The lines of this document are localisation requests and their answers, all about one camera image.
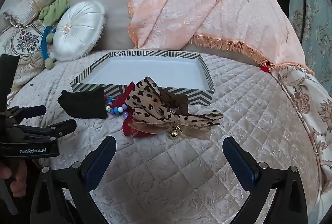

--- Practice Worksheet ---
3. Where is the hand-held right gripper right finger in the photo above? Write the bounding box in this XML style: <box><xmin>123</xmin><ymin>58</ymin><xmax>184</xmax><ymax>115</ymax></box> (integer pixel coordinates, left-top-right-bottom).
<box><xmin>222</xmin><ymin>136</ymin><xmax>315</xmax><ymax>224</ymax></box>

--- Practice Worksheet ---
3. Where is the red velvet hair bow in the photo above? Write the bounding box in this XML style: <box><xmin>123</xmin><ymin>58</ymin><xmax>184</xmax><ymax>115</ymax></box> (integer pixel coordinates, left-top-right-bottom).
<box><xmin>110</xmin><ymin>82</ymin><xmax>156</xmax><ymax>138</ymax></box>

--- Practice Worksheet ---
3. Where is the multicolour round bead bracelet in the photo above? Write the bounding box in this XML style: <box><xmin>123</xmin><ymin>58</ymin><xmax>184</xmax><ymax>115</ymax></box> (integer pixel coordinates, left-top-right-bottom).
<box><xmin>104</xmin><ymin>95</ymin><xmax>129</xmax><ymax>121</ymax></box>

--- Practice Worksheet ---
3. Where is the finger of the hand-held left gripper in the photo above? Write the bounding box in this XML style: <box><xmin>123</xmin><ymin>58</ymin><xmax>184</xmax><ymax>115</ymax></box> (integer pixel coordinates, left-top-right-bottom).
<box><xmin>5</xmin><ymin>105</ymin><xmax>47</xmax><ymax>126</ymax></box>
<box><xmin>24</xmin><ymin>119</ymin><xmax>77</xmax><ymax>141</ymax></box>

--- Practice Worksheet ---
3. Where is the striped cardboard box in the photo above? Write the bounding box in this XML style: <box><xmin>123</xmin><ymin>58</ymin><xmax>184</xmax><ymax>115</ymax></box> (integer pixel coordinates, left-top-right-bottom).
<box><xmin>70</xmin><ymin>50</ymin><xmax>215</xmax><ymax>105</ymax></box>

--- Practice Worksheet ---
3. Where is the black cloth pouch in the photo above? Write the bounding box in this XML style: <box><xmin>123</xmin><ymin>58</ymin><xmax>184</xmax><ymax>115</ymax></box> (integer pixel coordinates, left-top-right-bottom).
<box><xmin>57</xmin><ymin>87</ymin><xmax>109</xmax><ymax>120</ymax></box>

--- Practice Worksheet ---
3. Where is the teal patterned curtain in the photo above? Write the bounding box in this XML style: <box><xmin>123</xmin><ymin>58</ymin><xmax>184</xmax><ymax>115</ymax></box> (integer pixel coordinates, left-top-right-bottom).
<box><xmin>284</xmin><ymin>0</ymin><xmax>332</xmax><ymax>89</ymax></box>

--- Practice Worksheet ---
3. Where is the person's left hand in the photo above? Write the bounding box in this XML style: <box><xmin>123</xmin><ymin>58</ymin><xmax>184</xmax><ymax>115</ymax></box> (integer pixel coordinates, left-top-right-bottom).
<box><xmin>0</xmin><ymin>159</ymin><xmax>28</xmax><ymax>198</ymax></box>

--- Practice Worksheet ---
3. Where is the white satin round cushion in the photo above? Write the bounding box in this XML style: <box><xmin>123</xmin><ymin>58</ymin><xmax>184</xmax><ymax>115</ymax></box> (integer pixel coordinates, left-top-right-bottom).
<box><xmin>52</xmin><ymin>0</ymin><xmax>107</xmax><ymax>61</ymax></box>

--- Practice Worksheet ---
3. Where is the beige cushion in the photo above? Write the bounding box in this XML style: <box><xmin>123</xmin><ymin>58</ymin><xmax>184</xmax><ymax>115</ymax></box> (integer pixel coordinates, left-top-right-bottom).
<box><xmin>69</xmin><ymin>0</ymin><xmax>142</xmax><ymax>54</ymax></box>

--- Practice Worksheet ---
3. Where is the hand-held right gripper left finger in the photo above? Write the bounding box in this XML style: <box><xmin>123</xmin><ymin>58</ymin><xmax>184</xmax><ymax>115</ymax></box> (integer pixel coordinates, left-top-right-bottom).
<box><xmin>30</xmin><ymin>136</ymin><xmax>117</xmax><ymax>224</ymax></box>

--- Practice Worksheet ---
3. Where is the quilted cream bedspread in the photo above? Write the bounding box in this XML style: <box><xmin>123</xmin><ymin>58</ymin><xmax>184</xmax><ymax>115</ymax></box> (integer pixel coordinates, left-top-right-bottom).
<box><xmin>8</xmin><ymin>50</ymin><xmax>322</xmax><ymax>224</ymax></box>

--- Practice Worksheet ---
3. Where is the green scrunchie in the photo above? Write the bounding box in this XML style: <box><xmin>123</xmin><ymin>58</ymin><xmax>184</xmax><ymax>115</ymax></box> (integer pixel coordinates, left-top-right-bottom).
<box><xmin>39</xmin><ymin>0</ymin><xmax>70</xmax><ymax>27</ymax></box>

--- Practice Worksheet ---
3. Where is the leopard print hair bow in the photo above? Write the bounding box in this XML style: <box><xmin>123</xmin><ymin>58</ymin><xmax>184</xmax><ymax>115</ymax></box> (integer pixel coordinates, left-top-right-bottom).
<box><xmin>125</xmin><ymin>77</ymin><xmax>224</xmax><ymax>140</ymax></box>

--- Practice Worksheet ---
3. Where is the peach fringed blanket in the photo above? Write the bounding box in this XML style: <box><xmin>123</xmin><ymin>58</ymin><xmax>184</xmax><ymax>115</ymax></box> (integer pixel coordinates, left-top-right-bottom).
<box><xmin>127</xmin><ymin>0</ymin><xmax>315</xmax><ymax>76</ymax></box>

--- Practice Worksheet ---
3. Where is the floral satin cover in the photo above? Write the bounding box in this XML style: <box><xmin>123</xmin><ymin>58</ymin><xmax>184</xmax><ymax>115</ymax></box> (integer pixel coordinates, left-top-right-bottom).
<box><xmin>0</xmin><ymin>17</ymin><xmax>52</xmax><ymax>89</ymax></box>
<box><xmin>271</xmin><ymin>64</ymin><xmax>332</xmax><ymax>193</ymax></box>

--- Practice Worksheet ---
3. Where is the brown hair bow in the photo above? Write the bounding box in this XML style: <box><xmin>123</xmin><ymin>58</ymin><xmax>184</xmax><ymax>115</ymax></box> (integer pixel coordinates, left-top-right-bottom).
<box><xmin>159</xmin><ymin>89</ymin><xmax>189</xmax><ymax>117</ymax></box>

